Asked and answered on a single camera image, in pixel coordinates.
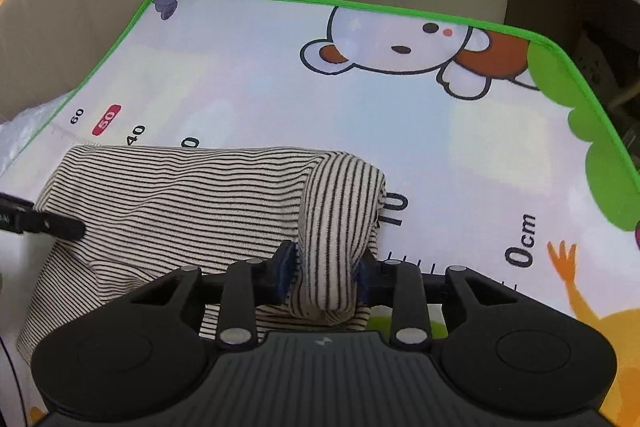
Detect striped beige knit garment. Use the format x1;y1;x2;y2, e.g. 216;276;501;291
16;145;386;359

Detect cartoon play mat green border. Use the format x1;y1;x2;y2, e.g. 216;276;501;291
1;0;639;426

